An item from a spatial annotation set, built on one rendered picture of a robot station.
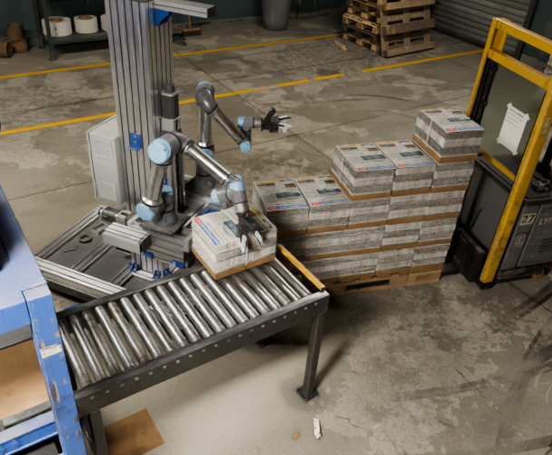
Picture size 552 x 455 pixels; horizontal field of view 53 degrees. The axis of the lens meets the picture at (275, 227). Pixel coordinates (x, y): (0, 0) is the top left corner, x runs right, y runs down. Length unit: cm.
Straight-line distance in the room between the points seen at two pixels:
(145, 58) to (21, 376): 169
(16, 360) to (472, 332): 291
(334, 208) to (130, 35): 162
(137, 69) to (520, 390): 301
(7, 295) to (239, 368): 202
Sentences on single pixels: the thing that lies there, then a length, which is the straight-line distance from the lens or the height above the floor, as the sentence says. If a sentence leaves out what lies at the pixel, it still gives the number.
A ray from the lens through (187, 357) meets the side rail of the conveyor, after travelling 262.
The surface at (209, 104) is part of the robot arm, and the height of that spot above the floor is 140.
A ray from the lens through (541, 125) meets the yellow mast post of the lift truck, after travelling 389.
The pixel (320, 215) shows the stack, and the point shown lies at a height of 74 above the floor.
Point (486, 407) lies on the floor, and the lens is 375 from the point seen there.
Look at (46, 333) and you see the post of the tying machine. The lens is 193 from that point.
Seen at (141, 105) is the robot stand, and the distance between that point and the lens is 328.
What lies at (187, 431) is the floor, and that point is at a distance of 332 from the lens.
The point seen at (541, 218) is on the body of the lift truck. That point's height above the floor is 63.
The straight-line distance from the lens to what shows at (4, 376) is 267.
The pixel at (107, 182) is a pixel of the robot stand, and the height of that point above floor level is 91.
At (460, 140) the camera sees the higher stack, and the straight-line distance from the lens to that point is 383.
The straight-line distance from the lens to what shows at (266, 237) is 297.
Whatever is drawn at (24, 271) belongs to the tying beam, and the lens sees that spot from 194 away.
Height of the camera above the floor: 272
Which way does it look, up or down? 35 degrees down
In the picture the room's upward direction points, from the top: 5 degrees clockwise
